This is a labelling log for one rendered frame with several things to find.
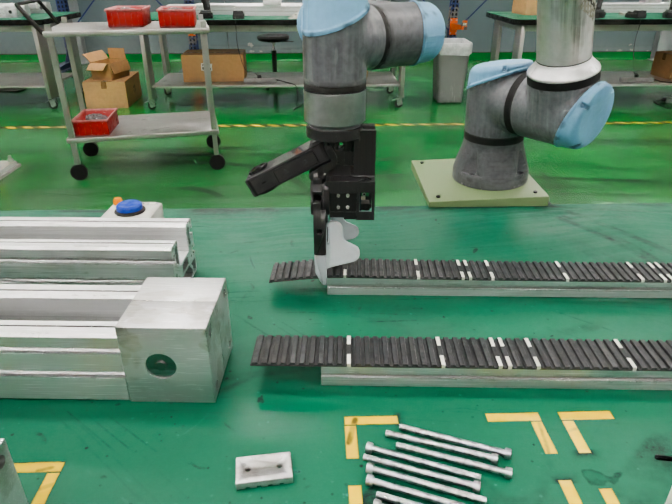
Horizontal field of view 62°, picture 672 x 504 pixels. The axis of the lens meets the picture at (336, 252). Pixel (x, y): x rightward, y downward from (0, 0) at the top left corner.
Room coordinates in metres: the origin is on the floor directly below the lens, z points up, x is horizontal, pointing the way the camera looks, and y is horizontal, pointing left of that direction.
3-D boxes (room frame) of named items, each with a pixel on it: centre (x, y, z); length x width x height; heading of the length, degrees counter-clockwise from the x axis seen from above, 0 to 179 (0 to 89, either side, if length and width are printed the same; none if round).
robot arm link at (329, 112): (0.69, 0.00, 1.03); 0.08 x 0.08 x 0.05
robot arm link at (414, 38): (0.76, -0.07, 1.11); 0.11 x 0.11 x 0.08; 37
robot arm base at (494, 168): (1.10, -0.32, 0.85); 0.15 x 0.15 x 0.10
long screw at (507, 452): (0.40, -0.11, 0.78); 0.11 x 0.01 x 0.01; 69
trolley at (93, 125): (3.64, 1.29, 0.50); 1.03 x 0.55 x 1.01; 104
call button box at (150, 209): (0.82, 0.33, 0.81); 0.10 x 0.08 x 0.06; 179
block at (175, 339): (0.51, 0.17, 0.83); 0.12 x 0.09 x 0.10; 179
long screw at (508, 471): (0.37, -0.11, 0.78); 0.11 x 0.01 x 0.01; 70
